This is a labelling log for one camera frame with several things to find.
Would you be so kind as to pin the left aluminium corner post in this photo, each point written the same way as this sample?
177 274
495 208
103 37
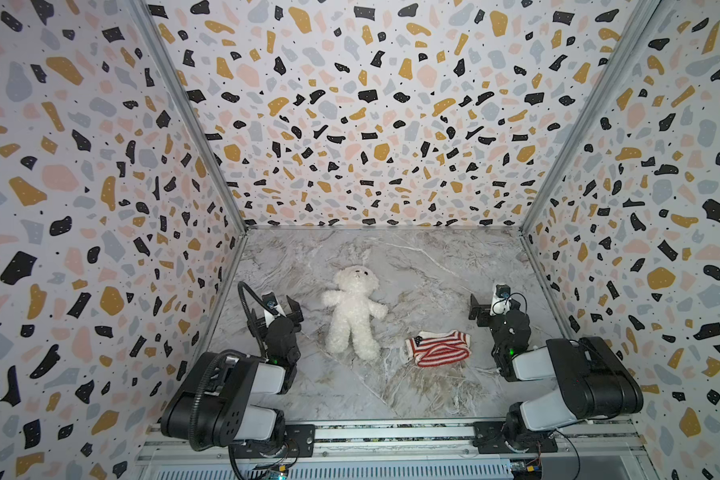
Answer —
150 34

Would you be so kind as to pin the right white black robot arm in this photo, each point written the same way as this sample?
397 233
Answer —
591 381

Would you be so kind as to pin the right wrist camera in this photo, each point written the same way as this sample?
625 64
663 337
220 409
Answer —
501 299

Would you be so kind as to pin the red white striped knit sweater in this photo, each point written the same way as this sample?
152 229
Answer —
428 349

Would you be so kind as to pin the white vented cable duct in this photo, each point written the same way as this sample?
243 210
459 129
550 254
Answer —
439 469

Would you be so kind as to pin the aluminium corner post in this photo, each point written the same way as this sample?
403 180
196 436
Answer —
637 24
150 34

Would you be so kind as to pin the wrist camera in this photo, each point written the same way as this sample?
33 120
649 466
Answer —
272 305
501 299

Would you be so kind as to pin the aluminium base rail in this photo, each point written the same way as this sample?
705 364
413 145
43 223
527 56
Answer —
398 439

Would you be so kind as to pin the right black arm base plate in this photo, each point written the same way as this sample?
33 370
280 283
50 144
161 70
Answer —
502 437

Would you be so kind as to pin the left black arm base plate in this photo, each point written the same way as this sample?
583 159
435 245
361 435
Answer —
288 441

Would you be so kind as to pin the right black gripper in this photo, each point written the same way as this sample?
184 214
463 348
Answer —
489 317

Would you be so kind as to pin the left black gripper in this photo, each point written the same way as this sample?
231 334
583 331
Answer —
276 321

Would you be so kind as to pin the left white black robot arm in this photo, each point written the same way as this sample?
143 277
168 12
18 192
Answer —
212 407

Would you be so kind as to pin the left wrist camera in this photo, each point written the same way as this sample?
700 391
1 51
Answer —
272 305

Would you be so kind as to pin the white plush teddy bear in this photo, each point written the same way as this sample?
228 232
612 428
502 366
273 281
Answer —
353 310

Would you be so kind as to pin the right aluminium corner post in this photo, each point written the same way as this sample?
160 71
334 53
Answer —
637 24

